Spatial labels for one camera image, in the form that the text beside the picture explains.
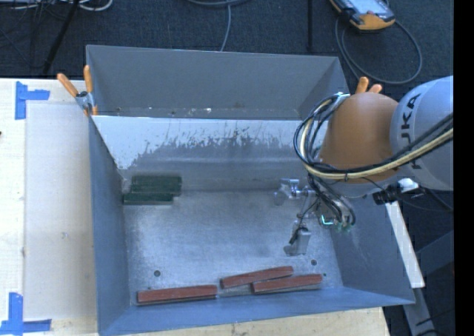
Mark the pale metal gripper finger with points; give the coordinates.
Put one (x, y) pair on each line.
(299, 242)
(290, 191)

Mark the red-brown flat block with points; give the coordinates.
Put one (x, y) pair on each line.
(177, 294)
(287, 283)
(255, 277)

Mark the grey metal bin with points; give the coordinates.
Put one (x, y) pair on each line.
(222, 223)

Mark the dark green flat block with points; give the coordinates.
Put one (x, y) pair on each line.
(155, 183)
(148, 198)

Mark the black cylinder on white bracket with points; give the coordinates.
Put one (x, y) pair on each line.
(387, 194)

